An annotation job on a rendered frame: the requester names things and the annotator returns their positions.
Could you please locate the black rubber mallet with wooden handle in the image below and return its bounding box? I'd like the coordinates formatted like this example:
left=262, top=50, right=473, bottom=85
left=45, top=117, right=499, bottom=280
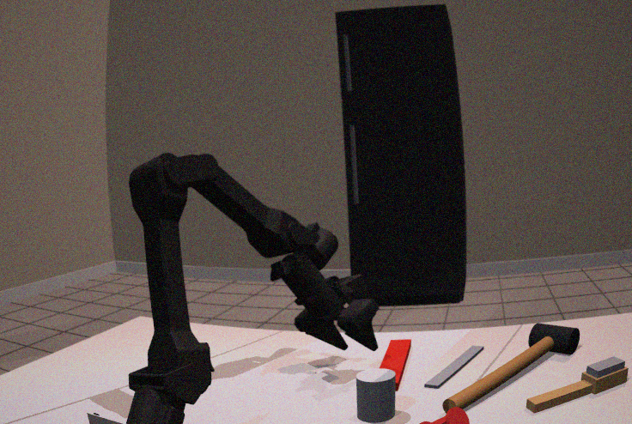
left=442, top=323, right=580, bottom=413

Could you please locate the grey flat bar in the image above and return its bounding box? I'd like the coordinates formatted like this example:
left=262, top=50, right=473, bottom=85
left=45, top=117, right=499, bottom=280
left=424, top=345, right=484, bottom=389

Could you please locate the grey cylinder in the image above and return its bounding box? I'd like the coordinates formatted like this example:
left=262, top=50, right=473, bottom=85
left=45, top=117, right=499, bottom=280
left=356, top=368, right=396, bottom=423

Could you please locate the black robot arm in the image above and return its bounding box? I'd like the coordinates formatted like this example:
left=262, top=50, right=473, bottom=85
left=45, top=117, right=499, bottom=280
left=126, top=153, right=338, bottom=424

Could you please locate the red bar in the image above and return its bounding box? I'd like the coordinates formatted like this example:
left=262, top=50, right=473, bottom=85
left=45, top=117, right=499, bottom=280
left=380, top=339, right=411, bottom=391

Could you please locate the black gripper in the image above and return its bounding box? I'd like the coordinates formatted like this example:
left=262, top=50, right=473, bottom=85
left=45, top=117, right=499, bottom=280
left=295, top=276, right=380, bottom=351

